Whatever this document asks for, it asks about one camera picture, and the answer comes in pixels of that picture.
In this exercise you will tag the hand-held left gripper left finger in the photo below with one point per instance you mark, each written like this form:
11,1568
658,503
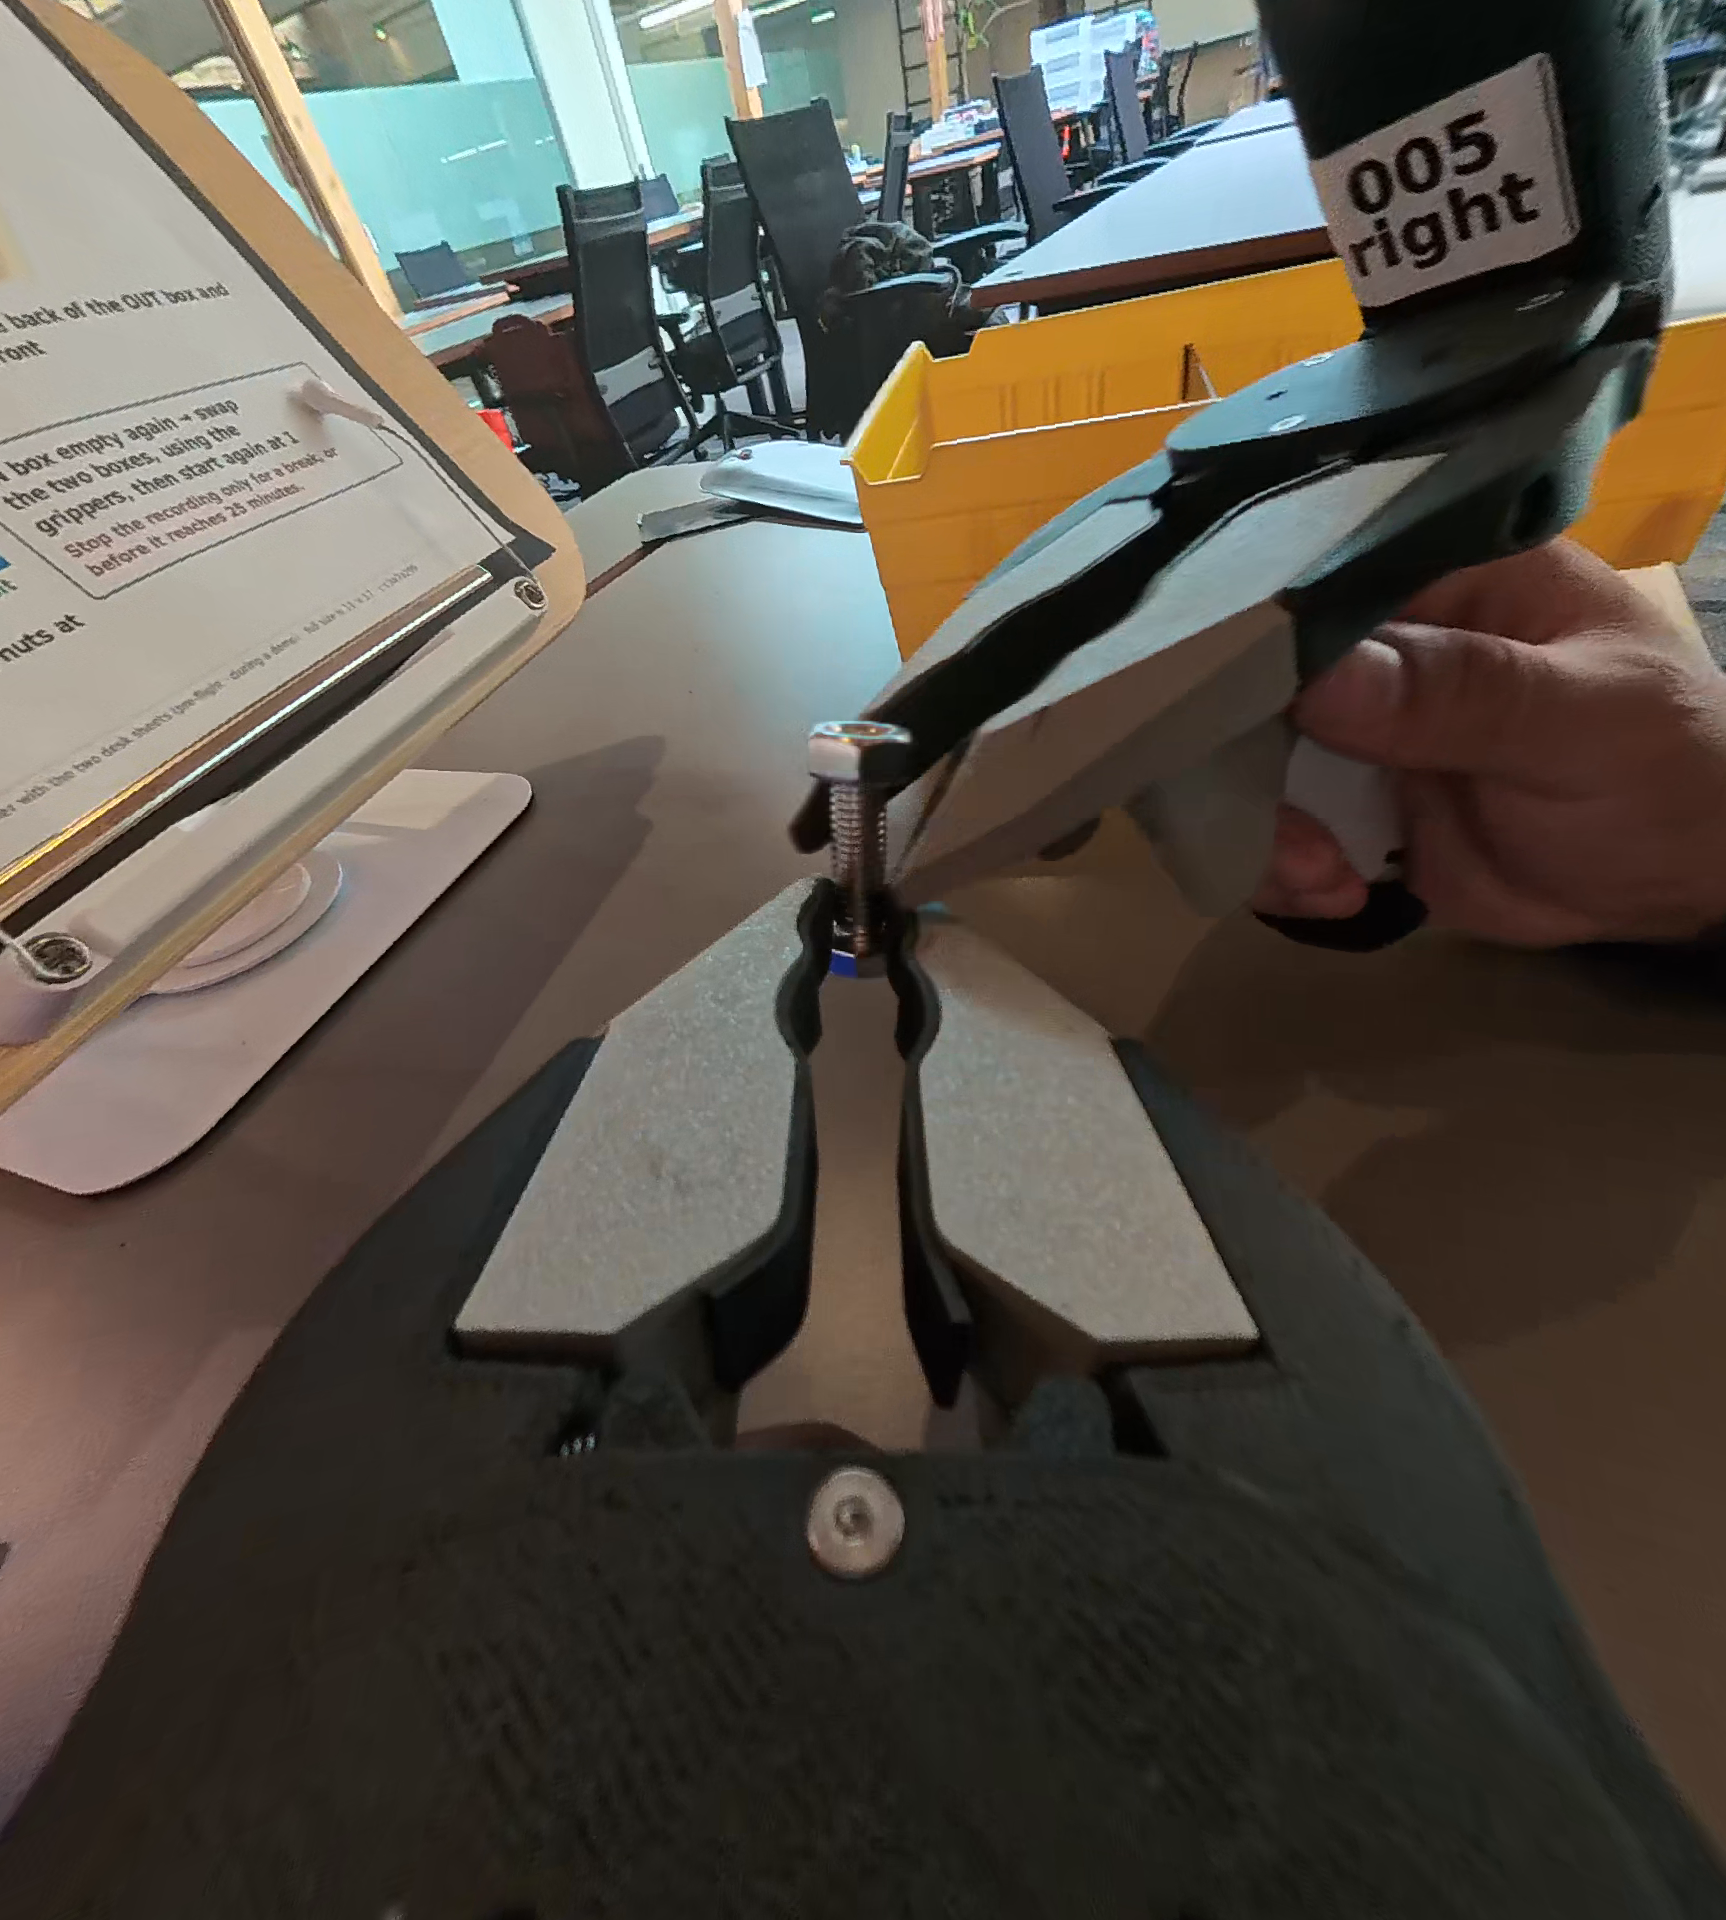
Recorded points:
652,1184

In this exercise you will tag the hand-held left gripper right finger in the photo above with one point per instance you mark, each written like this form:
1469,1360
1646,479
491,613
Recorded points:
1059,1184

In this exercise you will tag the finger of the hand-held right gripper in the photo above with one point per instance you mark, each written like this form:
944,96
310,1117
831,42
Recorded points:
1020,600
1103,705

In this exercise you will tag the yellow plastic bin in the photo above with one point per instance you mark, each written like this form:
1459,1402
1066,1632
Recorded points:
982,495

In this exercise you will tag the small steel bolt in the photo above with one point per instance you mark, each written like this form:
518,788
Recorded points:
856,819

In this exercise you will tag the person's right hand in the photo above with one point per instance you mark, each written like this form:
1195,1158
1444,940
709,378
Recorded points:
1553,751

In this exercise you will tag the silver flat object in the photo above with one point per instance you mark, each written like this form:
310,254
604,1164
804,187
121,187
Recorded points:
781,482

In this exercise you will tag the office chair with dark clothing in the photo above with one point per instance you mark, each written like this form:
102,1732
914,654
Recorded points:
909,314

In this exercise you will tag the black flat sheet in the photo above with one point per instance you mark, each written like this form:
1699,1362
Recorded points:
683,522

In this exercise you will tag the brown office desk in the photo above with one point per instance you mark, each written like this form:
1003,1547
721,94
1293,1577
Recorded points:
1179,225

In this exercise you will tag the wooden document stand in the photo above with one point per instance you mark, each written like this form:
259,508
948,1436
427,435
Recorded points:
398,855

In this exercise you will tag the black mesh office chair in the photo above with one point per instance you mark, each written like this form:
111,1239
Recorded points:
623,330
788,225

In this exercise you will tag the printed instruction sheet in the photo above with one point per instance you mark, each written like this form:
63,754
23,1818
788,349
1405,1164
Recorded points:
128,525

